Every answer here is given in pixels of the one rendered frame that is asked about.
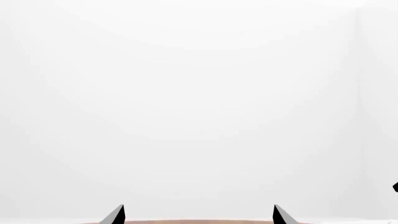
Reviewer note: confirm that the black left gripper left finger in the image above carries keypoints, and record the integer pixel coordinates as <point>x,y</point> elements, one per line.
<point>116,216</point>

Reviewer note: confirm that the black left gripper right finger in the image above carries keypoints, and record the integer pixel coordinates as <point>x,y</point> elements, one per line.
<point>281,217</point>

